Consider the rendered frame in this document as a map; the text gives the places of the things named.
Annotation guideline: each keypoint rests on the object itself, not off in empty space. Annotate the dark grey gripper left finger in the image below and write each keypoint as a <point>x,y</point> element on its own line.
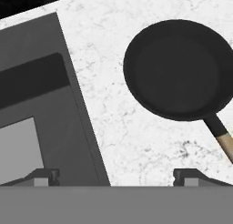
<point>45,176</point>

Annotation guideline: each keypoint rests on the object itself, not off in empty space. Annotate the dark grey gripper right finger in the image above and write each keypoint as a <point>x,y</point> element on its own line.
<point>189,176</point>

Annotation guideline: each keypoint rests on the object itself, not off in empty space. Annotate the grey steel sink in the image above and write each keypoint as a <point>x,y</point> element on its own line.
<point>42,109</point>

